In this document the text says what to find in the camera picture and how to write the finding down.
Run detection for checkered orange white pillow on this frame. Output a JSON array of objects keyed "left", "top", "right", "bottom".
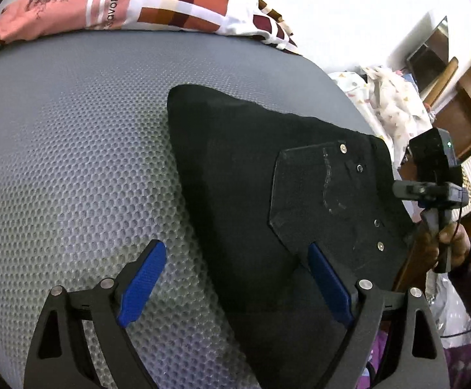
[{"left": 0, "top": 0, "right": 299, "bottom": 53}]

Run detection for dark wall mirror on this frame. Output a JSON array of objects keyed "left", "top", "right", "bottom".
[{"left": 406, "top": 17, "right": 449, "bottom": 92}]

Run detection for brown wooden bed frame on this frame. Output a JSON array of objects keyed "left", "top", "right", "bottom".
[{"left": 393, "top": 56, "right": 471, "bottom": 293}]

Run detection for black pants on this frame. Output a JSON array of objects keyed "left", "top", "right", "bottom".
[{"left": 167, "top": 85, "right": 414, "bottom": 388}]

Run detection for grey mesh mattress cover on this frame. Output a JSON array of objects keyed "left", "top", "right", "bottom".
[{"left": 0, "top": 31, "right": 370, "bottom": 388}]

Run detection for white printed bedsheet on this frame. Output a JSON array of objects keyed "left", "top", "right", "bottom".
[{"left": 329, "top": 67, "right": 432, "bottom": 169}]

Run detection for person's right hand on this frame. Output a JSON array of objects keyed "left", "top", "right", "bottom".
[{"left": 411, "top": 222, "right": 471, "bottom": 271}]

